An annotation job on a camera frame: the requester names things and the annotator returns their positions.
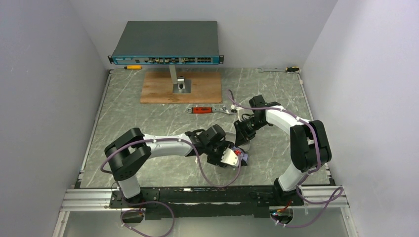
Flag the purple folding umbrella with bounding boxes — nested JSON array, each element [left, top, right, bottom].
[[233, 147, 249, 166]]

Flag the beige umbrella case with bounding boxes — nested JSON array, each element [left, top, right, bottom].
[[225, 132, 251, 152]]

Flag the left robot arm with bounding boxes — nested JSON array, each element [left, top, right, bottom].
[[100, 124, 241, 198]]

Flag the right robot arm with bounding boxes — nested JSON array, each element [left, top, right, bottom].
[[234, 95, 332, 199]]

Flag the red adjustable wrench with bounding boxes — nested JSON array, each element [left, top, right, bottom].
[[186, 106, 237, 115]]

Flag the wooden board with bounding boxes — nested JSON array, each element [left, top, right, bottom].
[[140, 72, 223, 104]]

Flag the metal stand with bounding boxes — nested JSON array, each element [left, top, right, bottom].
[[169, 64, 192, 94]]

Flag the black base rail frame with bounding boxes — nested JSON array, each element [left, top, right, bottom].
[[60, 185, 337, 223]]

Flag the yellow black handled wrench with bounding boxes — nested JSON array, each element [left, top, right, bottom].
[[257, 67, 300, 74]]

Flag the network switch rack unit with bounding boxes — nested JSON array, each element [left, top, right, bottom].
[[108, 21, 224, 66]]

